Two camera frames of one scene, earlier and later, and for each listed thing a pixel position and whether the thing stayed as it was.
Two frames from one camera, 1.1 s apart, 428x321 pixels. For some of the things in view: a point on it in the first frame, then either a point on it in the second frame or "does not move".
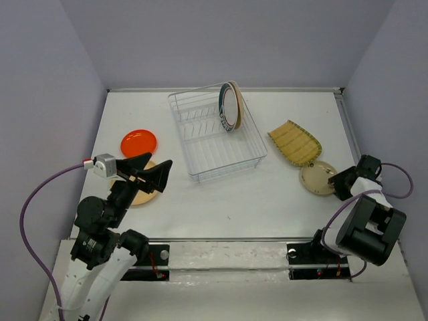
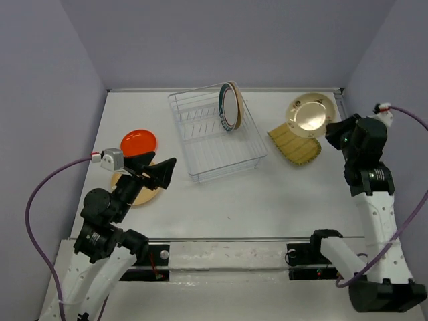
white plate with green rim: (228, 107) does not move
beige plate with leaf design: (240, 104) does not move
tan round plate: (140, 198) does not move
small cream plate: (315, 175) to (307, 114)
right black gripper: (336, 180) to (336, 130)
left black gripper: (156, 176) does not move
